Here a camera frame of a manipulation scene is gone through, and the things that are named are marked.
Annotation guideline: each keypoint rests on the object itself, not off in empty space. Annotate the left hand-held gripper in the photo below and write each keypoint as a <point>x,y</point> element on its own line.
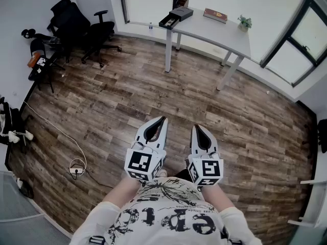
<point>139,162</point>

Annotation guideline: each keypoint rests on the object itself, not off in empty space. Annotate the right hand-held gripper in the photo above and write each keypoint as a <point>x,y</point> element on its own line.
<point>209,170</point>

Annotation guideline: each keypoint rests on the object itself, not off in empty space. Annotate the white remote control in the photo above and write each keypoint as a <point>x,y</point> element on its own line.
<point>171,22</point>

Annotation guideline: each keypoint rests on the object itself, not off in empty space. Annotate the dark teal box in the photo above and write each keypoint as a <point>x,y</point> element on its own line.
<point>180,13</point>

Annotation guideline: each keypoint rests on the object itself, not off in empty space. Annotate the person's left forearm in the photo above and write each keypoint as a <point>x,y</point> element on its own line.
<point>122,190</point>

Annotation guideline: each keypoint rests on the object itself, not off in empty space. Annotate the person's right forearm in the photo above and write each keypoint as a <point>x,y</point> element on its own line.
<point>219,196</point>

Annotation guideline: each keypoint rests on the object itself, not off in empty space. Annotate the person's black trousers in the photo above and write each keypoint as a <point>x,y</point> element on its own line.
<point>182,174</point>

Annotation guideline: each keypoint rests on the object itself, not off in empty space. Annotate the white power strip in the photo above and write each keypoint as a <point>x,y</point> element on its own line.
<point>77,170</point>

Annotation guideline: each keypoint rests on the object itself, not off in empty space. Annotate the person's printed white shirt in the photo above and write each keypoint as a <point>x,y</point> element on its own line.
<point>166,218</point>

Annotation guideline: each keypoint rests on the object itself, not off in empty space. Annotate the white desk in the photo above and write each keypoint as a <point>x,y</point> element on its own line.
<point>217,32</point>

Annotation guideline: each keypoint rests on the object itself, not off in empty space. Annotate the clear water bottle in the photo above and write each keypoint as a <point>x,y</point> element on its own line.
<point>150,26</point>

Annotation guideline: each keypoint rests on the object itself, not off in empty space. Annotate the black folding stand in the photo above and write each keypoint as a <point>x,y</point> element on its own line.
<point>46,70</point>

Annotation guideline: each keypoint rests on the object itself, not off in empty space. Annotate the small potted plant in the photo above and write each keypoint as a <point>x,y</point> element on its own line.
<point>244,22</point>

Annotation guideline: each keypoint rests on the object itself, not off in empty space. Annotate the red book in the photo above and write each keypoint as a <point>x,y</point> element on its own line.
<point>215,15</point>

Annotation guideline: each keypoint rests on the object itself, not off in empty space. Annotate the dark shoe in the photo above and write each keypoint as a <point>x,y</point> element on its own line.
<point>26,189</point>

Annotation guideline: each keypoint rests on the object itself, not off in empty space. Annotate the black office chair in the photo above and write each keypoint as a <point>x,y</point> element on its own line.
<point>71,24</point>

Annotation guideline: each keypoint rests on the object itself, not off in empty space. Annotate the brown wooden pen holder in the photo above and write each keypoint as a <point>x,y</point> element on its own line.
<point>182,2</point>

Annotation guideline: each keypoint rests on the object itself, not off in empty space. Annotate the black headphones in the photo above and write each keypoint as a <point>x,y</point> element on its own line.
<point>28,33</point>

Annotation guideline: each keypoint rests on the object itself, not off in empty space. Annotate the white shelf frame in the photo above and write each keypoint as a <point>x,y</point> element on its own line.
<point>313,203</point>

